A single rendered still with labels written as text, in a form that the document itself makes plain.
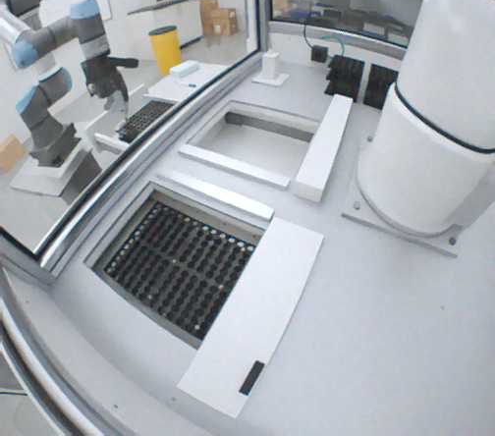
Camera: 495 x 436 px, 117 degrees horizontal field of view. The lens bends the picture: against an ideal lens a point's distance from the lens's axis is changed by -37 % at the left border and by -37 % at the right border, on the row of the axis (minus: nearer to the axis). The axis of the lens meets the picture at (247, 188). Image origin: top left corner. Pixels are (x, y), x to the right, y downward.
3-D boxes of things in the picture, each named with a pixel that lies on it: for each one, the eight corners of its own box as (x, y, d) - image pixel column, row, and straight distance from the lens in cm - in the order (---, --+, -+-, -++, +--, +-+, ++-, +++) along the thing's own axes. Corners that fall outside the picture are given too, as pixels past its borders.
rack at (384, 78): (362, 104, 70) (369, 76, 67) (365, 87, 81) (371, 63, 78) (394, 114, 71) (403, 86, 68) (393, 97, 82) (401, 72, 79)
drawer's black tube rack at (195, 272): (119, 282, 53) (102, 269, 48) (166, 217, 55) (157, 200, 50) (211, 344, 44) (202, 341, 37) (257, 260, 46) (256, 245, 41)
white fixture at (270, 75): (251, 81, 75) (249, 51, 71) (263, 72, 82) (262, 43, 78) (280, 87, 71) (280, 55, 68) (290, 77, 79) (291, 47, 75)
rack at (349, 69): (323, 93, 71) (327, 65, 67) (331, 79, 81) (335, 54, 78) (356, 102, 70) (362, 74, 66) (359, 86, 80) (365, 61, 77)
